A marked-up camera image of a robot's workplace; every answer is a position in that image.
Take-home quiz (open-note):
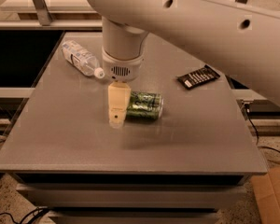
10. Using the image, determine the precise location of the black floor cable left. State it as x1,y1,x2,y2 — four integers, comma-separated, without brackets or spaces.
0,206,50,224

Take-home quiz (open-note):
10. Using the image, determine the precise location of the black snack bar wrapper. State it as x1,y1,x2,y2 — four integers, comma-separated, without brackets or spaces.
176,64,220,90

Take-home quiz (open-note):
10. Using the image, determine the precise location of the black cable right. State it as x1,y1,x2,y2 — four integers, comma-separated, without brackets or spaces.
245,105,280,166

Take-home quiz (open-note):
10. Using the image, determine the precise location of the metal rail frame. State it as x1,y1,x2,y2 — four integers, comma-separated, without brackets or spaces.
0,0,280,31

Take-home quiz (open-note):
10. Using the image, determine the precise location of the cardboard box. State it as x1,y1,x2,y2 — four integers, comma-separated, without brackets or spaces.
251,166,280,224

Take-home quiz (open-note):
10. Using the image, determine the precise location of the grey drawer cabinet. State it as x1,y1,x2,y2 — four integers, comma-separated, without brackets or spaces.
0,36,267,224

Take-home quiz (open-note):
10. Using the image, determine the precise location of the green soda can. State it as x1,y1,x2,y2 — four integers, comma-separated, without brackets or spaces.
127,91,163,119

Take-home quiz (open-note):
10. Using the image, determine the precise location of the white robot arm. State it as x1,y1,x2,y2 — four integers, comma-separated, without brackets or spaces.
87,0,280,123

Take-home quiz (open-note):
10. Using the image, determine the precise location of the clear plastic water bottle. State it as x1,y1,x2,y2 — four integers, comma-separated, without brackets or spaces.
62,40,105,78

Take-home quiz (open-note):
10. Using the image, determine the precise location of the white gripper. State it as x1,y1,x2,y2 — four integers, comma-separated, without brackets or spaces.
102,48,144,128

